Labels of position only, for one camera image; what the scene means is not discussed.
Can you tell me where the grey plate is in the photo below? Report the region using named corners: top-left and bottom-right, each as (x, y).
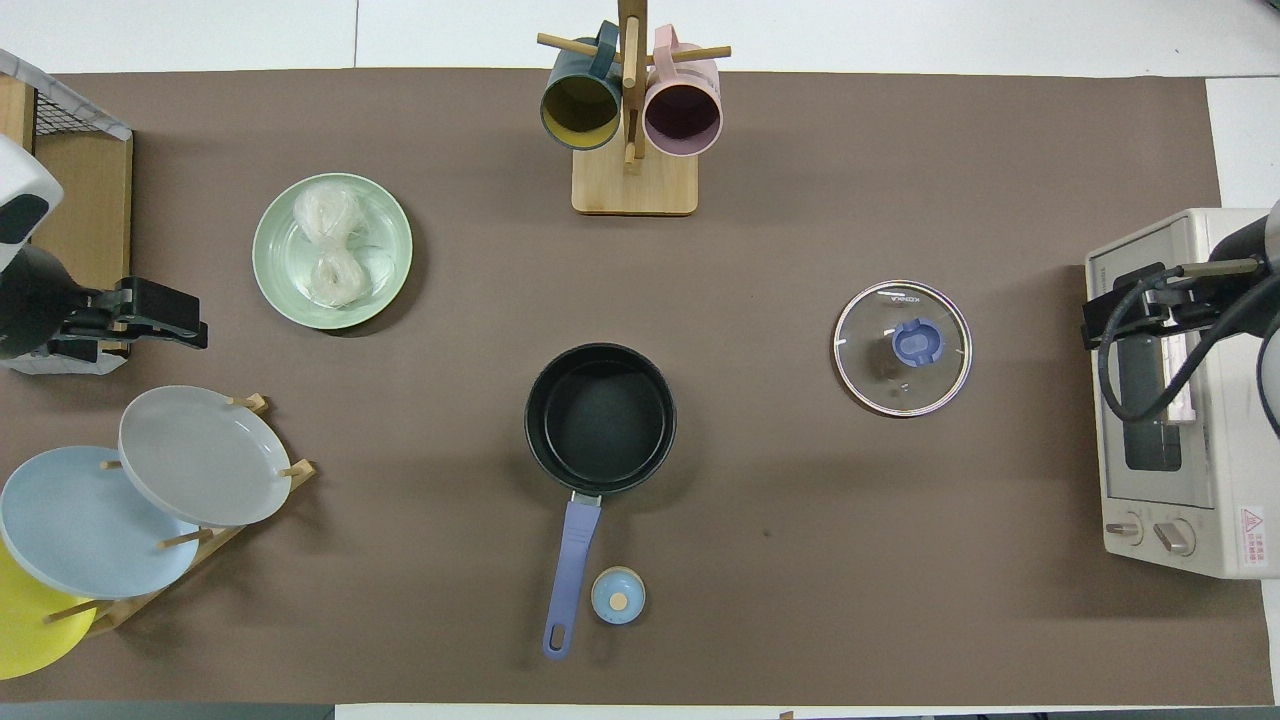
top-left (118, 385), bottom-right (293, 528)

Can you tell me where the wooden mug tree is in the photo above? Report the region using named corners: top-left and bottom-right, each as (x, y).
top-left (537, 0), bottom-right (732, 216)

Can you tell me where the light blue plate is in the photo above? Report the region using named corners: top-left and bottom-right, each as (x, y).
top-left (0, 446), bottom-right (201, 600)

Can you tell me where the wooden plate rack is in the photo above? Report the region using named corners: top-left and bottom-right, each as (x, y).
top-left (45, 393), bottom-right (318, 636)

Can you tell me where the yellow plate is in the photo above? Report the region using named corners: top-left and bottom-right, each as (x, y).
top-left (0, 540), bottom-right (98, 681)

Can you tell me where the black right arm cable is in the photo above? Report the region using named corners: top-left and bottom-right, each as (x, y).
top-left (1097, 268), bottom-right (1280, 423)

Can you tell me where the pink mug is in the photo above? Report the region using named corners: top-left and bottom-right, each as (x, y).
top-left (643, 25), bottom-right (723, 158)

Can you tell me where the pale green plate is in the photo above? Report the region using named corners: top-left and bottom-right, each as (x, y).
top-left (252, 173), bottom-right (414, 331)

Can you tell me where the cream toaster oven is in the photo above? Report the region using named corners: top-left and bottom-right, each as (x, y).
top-left (1085, 207), bottom-right (1280, 581)

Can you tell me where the marble pattern sheet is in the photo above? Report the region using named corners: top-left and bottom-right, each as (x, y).
top-left (0, 345), bottom-right (129, 377)
top-left (0, 48), bottom-right (133, 141)

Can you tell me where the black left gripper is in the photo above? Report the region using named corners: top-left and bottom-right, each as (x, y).
top-left (45, 277), bottom-right (210, 363)

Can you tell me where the glass lid with blue knob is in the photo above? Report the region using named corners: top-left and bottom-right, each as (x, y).
top-left (832, 280), bottom-right (973, 418)

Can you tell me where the wooden shelf with wire basket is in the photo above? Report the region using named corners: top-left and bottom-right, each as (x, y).
top-left (0, 75), bottom-right (134, 353)

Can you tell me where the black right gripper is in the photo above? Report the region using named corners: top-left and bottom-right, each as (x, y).
top-left (1082, 263), bottom-right (1203, 351)

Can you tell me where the brown table mat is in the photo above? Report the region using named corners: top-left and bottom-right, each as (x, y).
top-left (0, 68), bottom-right (1273, 706)

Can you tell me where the black pot with blue handle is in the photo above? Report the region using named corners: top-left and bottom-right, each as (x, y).
top-left (524, 343), bottom-right (678, 661)

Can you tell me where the dark teal mug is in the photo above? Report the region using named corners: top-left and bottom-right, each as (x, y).
top-left (540, 22), bottom-right (626, 151)

